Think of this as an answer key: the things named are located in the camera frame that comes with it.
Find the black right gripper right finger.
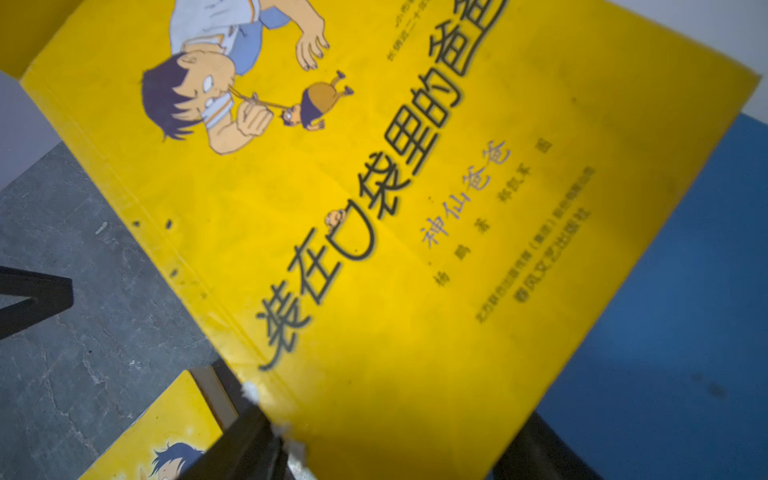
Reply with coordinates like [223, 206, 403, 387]
[491, 412, 603, 480]

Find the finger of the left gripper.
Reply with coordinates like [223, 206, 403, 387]
[1, 266, 74, 339]

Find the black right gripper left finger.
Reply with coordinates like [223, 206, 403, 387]
[180, 405, 288, 480]

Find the yellow cartoon book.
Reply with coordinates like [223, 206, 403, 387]
[1, 1, 760, 479]
[81, 366, 237, 480]

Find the yellow wooden bookshelf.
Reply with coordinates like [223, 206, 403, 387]
[0, 0, 768, 480]

